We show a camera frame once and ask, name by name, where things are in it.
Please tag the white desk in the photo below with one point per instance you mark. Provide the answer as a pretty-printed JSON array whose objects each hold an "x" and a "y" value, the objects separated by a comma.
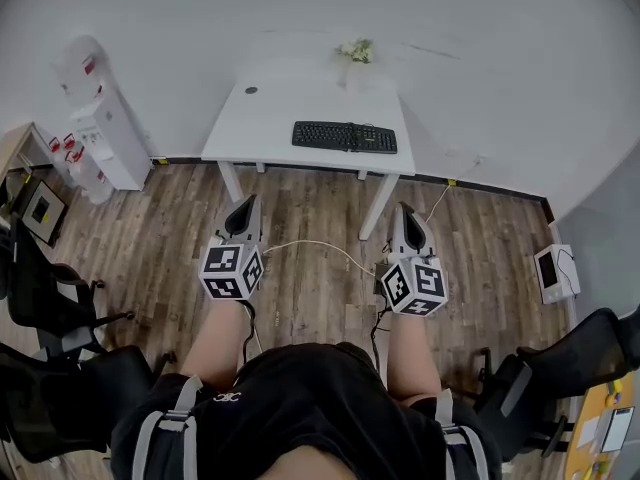
[{"x": 300, "y": 108}]

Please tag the white paper sheet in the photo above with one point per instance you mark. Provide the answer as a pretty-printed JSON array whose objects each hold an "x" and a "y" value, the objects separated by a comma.
[{"x": 590, "y": 429}]

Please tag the person's right forearm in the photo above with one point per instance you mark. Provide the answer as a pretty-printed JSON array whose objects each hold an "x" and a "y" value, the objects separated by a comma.
[{"x": 412, "y": 355}]

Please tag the black mesh office chair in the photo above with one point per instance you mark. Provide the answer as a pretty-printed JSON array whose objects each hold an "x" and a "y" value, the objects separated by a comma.
[
  {"x": 55, "y": 398},
  {"x": 45, "y": 288},
  {"x": 575, "y": 353}
]

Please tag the white water dispenser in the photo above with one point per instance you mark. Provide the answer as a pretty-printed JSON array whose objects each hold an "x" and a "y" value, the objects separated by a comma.
[{"x": 117, "y": 143}]

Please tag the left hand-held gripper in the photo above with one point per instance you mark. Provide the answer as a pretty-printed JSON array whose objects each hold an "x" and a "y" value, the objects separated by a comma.
[{"x": 230, "y": 270}]

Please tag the person's upper chest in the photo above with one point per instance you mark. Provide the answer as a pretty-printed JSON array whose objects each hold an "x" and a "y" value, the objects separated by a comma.
[{"x": 317, "y": 465}]

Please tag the large clear water bottle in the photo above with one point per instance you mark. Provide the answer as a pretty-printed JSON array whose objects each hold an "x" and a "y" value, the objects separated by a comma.
[{"x": 80, "y": 70}]

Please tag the person's left forearm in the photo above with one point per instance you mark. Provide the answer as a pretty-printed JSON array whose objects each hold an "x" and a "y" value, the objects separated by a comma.
[{"x": 217, "y": 340}]

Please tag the white screen device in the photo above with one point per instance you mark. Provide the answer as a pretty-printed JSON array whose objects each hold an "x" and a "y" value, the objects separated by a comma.
[{"x": 552, "y": 273}]

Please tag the white tablet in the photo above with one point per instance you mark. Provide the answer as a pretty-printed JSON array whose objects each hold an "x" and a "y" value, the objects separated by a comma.
[{"x": 617, "y": 429}]

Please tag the black keyboard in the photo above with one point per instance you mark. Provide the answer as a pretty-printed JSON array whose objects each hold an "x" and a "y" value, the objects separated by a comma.
[{"x": 330, "y": 135}]

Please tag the light wooden cabinet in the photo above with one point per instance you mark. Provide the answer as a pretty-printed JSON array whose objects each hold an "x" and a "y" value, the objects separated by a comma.
[{"x": 20, "y": 143}]

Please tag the black framed marker board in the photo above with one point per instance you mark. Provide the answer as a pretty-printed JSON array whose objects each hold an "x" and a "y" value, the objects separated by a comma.
[{"x": 42, "y": 210}]

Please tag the clear glass vase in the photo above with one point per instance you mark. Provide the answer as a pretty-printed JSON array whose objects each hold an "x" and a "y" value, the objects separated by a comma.
[{"x": 354, "y": 77}]

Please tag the black desk grommet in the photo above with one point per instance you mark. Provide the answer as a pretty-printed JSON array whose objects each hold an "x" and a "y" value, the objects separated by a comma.
[{"x": 251, "y": 89}]

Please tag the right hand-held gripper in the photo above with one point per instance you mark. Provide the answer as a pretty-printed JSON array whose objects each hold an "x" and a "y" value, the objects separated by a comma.
[{"x": 415, "y": 285}]

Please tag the person's black shirt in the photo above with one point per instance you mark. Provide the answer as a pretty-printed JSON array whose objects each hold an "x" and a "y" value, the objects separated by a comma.
[{"x": 310, "y": 403}]

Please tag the round wooden table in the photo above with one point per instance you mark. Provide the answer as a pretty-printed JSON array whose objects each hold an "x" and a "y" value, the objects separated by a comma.
[{"x": 582, "y": 448}]

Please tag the white flower bouquet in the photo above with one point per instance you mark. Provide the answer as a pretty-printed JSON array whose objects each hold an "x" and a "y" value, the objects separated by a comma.
[{"x": 357, "y": 49}]

